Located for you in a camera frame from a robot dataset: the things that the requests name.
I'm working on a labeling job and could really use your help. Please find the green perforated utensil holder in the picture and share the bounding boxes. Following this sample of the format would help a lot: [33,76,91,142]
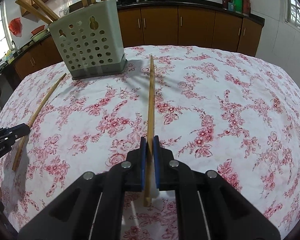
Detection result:
[49,0,127,80]

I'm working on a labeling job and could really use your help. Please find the brown lower kitchen cabinets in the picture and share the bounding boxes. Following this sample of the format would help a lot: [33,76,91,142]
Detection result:
[13,6,263,81]

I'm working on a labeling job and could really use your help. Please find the floral red white tablecloth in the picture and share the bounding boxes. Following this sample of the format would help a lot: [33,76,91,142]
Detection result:
[0,46,300,237]

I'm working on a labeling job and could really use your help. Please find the stacked bowls on counter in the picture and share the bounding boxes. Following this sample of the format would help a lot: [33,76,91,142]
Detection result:
[31,25,50,42]

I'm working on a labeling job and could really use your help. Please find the right window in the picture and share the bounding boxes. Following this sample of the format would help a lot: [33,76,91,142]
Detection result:
[287,0,300,30]

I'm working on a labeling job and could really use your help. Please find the black countertop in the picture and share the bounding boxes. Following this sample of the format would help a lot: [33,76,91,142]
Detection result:
[0,0,266,81]

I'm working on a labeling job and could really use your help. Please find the red plastic bag on wall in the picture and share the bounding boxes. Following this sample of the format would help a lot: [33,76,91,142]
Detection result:
[8,17,23,37]

